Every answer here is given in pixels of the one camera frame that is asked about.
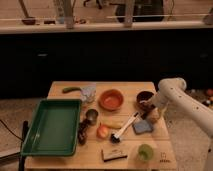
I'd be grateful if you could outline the dark maroon bowl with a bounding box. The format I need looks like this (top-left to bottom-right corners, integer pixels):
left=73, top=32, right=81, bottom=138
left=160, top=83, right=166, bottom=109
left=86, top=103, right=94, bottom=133
left=136, top=91, right=154, bottom=112

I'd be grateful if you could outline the blue sponge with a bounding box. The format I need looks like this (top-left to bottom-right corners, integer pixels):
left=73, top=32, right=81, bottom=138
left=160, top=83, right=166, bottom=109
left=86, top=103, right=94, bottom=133
left=133, top=120, right=154, bottom=135

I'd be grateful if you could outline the green cucumber toy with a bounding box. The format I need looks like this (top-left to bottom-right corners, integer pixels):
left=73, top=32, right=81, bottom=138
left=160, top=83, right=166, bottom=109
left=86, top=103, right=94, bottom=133
left=62, top=87, right=81, bottom=93

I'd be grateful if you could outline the white handled dish brush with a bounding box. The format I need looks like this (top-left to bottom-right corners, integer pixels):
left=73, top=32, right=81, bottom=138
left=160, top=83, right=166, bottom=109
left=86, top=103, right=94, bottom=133
left=110, top=112, right=139, bottom=143

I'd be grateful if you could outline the green plastic tray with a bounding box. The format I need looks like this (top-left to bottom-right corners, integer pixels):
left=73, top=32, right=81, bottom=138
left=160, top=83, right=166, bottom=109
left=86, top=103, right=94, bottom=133
left=21, top=99, right=82, bottom=156

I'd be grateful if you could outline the orange bowl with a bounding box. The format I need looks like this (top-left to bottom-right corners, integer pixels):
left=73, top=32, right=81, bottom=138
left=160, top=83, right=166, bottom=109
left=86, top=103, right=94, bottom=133
left=98, top=89, right=124, bottom=111

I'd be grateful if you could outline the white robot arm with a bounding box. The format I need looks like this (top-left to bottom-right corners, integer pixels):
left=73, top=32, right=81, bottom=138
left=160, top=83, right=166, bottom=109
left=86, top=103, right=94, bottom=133
left=143, top=77, right=213, bottom=171

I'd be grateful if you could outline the yellow banana toy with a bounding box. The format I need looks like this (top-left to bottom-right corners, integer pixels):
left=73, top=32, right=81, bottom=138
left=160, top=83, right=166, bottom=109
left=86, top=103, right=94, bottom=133
left=103, top=120, right=122, bottom=129

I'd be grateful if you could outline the dark brown bottle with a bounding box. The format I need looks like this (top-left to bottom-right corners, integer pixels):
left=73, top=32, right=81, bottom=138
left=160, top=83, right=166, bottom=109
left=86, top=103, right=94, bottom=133
left=78, top=119, right=89, bottom=145

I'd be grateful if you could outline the green translucent cup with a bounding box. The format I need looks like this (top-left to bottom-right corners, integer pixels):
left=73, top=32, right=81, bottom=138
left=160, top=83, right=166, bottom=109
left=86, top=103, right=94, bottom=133
left=137, top=144, right=154, bottom=162

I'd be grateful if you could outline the clear plastic cup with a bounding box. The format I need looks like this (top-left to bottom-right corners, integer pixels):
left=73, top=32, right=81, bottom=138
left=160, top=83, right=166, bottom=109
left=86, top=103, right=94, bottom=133
left=81, top=83, right=96, bottom=103

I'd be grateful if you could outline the small metal cup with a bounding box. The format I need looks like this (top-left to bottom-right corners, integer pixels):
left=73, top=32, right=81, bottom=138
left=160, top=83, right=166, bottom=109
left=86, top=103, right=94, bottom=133
left=86, top=109, right=98, bottom=125

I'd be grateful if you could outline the wooden block with black base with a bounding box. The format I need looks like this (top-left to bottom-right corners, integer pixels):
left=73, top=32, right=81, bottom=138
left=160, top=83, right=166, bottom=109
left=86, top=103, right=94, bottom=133
left=101, top=149, right=127, bottom=162

